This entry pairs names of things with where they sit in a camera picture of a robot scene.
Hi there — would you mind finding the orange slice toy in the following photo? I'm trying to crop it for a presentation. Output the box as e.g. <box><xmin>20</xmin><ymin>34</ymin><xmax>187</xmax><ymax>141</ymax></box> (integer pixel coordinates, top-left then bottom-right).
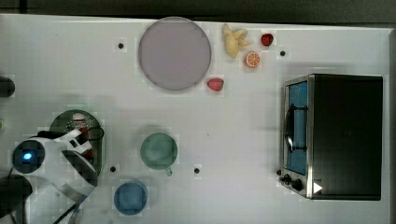
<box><xmin>244</xmin><ymin>51</ymin><xmax>261</xmax><ymax>68</ymax></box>

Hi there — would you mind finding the pink plush strawberry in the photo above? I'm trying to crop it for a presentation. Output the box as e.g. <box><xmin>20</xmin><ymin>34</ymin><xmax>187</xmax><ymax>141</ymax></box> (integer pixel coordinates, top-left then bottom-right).
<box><xmin>206</xmin><ymin>77</ymin><xmax>224</xmax><ymax>91</ymax></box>

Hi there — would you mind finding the green mug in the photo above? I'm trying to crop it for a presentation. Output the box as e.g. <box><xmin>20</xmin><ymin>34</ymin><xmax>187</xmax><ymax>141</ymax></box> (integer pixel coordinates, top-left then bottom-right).
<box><xmin>140</xmin><ymin>133</ymin><xmax>178</xmax><ymax>176</ymax></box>

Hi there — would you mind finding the round grey plate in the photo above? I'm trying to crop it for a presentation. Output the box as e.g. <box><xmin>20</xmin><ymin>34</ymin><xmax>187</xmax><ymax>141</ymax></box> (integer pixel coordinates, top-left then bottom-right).
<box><xmin>138</xmin><ymin>17</ymin><xmax>212</xmax><ymax>91</ymax></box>

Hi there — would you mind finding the green strainer bowl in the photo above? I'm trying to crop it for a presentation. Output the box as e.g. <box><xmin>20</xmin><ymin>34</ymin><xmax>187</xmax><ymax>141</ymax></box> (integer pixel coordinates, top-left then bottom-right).
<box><xmin>49</xmin><ymin>109</ymin><xmax>105</xmax><ymax>174</ymax></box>

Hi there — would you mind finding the black cylinder post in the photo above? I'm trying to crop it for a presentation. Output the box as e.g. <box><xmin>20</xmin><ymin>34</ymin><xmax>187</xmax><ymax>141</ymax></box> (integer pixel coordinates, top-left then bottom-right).
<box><xmin>0</xmin><ymin>77</ymin><xmax>15</xmax><ymax>98</ymax></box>

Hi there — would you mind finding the dark red plush strawberry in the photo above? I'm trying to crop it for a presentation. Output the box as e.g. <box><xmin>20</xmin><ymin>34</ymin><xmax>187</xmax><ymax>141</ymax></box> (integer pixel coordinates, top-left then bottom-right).
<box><xmin>261</xmin><ymin>34</ymin><xmax>274</xmax><ymax>47</ymax></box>

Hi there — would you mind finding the black cable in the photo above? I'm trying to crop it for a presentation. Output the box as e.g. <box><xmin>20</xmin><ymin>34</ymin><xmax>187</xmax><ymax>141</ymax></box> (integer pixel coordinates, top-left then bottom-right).
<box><xmin>52</xmin><ymin>202</ymin><xmax>82</xmax><ymax>224</ymax></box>

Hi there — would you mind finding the yellow plush banana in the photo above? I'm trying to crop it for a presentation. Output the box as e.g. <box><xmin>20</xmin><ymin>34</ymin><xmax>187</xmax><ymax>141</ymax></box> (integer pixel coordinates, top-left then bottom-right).
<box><xmin>222</xmin><ymin>23</ymin><xmax>249</xmax><ymax>59</ymax></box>

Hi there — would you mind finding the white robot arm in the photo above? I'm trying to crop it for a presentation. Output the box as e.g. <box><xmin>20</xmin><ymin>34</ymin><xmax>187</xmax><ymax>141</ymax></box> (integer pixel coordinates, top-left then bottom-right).
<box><xmin>11</xmin><ymin>130</ymin><xmax>98</xmax><ymax>224</ymax></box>

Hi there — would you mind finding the black toaster oven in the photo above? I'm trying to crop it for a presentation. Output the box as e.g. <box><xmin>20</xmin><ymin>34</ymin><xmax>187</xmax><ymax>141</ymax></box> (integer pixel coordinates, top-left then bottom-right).
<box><xmin>276</xmin><ymin>74</ymin><xmax>384</xmax><ymax>201</ymax></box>

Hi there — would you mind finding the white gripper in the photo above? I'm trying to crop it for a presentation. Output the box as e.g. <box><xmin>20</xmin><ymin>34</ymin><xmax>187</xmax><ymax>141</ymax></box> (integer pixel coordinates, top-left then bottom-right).
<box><xmin>56</xmin><ymin>129</ymin><xmax>92</xmax><ymax>154</ymax></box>

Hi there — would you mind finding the blue cup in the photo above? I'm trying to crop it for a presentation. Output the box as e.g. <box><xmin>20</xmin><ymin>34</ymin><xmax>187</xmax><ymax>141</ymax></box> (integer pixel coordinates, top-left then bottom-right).
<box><xmin>113</xmin><ymin>180</ymin><xmax>149</xmax><ymax>216</ymax></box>

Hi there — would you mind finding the red plush ketchup bottle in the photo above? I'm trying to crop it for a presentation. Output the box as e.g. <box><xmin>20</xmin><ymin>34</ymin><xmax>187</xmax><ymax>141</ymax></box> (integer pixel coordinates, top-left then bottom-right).
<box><xmin>73</xmin><ymin>113</ymin><xmax>93</xmax><ymax>160</ymax></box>

